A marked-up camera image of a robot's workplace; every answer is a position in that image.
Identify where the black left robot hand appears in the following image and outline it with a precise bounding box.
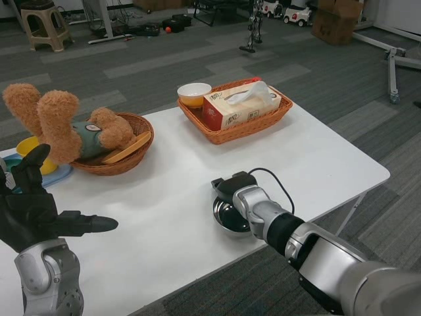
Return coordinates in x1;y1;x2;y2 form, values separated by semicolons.
0;144;119;254

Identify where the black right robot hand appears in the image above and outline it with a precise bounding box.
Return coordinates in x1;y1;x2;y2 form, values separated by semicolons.
210;171;259;207

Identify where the shiny metal bowl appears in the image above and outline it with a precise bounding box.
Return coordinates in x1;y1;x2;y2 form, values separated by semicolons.
212;194;260;235

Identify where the white orange ceramic bowl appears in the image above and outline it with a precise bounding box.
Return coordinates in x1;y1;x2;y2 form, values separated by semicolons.
176;82;212;109

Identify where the grey white shoe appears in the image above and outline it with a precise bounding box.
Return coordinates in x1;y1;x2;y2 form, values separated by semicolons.
0;157;9;190

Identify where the light blue plastic tray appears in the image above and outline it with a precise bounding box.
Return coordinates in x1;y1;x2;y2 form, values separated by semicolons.
0;150;72;195

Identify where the rectangular wicker basket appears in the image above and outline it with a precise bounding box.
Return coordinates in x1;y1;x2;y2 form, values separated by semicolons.
177;78;293;145

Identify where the teal plastic plate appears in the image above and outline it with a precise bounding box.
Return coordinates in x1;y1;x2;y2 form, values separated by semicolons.
2;154;24;172

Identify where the yellow plastic cup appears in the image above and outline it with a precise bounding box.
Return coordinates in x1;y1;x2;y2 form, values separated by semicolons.
16;136;57;175

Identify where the red beige tissue box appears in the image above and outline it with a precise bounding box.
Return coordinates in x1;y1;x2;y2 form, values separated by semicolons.
202;80;283;132

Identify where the brown plush teddy bear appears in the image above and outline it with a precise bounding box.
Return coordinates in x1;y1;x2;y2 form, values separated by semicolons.
2;82;136;165

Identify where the round wicker basket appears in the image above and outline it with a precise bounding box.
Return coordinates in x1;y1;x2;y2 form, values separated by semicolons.
70;112;155;177

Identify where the white table leg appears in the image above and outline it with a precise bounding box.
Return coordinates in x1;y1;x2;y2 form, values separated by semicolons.
337;189;366;236

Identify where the standing silver humanoid robot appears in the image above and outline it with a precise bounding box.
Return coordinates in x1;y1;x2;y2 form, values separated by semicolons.
239;0;264;55

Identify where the black folding cot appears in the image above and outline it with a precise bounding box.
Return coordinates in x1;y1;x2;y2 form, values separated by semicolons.
193;0;251;27

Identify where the black flat floor case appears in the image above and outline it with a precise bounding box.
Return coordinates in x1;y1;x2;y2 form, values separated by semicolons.
131;24;161;37

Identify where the white toy car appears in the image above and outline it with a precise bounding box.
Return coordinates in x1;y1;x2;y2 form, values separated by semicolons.
282;3;312;26
262;0;284;19

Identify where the open cardboard box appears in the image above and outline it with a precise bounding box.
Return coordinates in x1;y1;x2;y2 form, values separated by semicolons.
311;0;362;46

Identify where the white standing desk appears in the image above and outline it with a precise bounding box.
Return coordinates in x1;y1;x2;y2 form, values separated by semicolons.
82;0;134;45

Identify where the beige plastic stool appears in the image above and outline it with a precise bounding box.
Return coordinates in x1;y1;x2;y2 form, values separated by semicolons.
20;0;75;53

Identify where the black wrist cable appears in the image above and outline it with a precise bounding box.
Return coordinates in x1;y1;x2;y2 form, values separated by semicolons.
248;167;296;214

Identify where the white gantry frame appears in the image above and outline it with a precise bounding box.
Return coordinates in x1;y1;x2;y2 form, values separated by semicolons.
351;0;421;105

